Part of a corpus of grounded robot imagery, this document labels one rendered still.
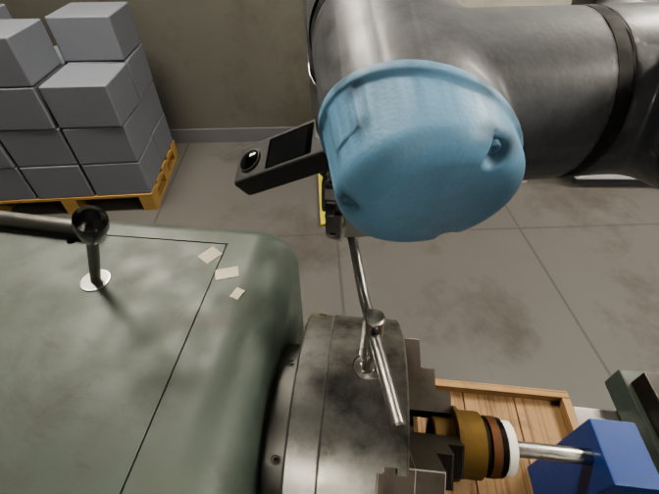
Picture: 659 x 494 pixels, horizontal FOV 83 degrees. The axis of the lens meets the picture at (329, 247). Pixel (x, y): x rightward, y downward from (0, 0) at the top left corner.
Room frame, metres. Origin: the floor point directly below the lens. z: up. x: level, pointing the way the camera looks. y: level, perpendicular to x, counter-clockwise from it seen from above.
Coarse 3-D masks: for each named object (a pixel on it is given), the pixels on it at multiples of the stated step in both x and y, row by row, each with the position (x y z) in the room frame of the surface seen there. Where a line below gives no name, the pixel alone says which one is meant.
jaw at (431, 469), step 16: (416, 432) 0.17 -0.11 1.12; (416, 448) 0.14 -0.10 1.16; (432, 448) 0.14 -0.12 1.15; (448, 448) 0.15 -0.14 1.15; (464, 448) 0.15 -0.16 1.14; (416, 464) 0.12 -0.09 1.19; (432, 464) 0.12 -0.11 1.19; (448, 464) 0.13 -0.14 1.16; (384, 480) 0.10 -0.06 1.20; (400, 480) 0.10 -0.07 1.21; (416, 480) 0.10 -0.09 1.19; (432, 480) 0.10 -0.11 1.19; (448, 480) 0.11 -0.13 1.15
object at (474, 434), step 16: (432, 416) 0.20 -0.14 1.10; (448, 416) 0.21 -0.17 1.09; (464, 416) 0.20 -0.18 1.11; (480, 416) 0.20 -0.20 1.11; (432, 432) 0.19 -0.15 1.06; (448, 432) 0.18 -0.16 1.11; (464, 432) 0.17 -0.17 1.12; (480, 432) 0.17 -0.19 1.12; (496, 432) 0.17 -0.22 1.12; (480, 448) 0.16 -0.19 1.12; (496, 448) 0.16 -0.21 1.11; (464, 464) 0.14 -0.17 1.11; (480, 464) 0.14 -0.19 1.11; (496, 464) 0.14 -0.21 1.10; (480, 480) 0.13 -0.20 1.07
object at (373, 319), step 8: (368, 312) 0.22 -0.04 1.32; (376, 312) 0.22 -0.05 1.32; (368, 320) 0.21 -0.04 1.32; (376, 320) 0.21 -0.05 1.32; (384, 320) 0.21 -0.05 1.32; (368, 328) 0.20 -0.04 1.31; (376, 328) 0.20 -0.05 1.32; (368, 336) 0.20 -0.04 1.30; (360, 344) 0.21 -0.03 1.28; (368, 344) 0.20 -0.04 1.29; (360, 352) 0.20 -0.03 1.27; (368, 352) 0.20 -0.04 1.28; (368, 360) 0.20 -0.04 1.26; (368, 368) 0.20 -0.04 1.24
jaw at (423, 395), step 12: (408, 348) 0.30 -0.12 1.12; (408, 360) 0.28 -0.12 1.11; (420, 360) 0.28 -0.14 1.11; (408, 372) 0.26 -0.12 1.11; (420, 372) 0.26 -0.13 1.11; (432, 372) 0.26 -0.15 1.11; (420, 384) 0.24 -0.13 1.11; (432, 384) 0.24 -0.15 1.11; (420, 396) 0.23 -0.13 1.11; (432, 396) 0.23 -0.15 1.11; (444, 396) 0.23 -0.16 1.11; (420, 408) 0.21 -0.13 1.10; (432, 408) 0.21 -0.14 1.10; (444, 408) 0.21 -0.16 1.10
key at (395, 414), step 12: (348, 240) 0.33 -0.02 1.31; (360, 264) 0.29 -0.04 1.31; (360, 276) 0.28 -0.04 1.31; (360, 288) 0.26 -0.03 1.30; (360, 300) 0.25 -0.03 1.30; (372, 336) 0.20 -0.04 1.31; (372, 348) 0.19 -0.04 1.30; (384, 360) 0.17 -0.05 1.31; (384, 372) 0.16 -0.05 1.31; (384, 384) 0.15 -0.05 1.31; (384, 396) 0.14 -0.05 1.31; (396, 396) 0.14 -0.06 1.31; (396, 408) 0.13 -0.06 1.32; (396, 420) 0.11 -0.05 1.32
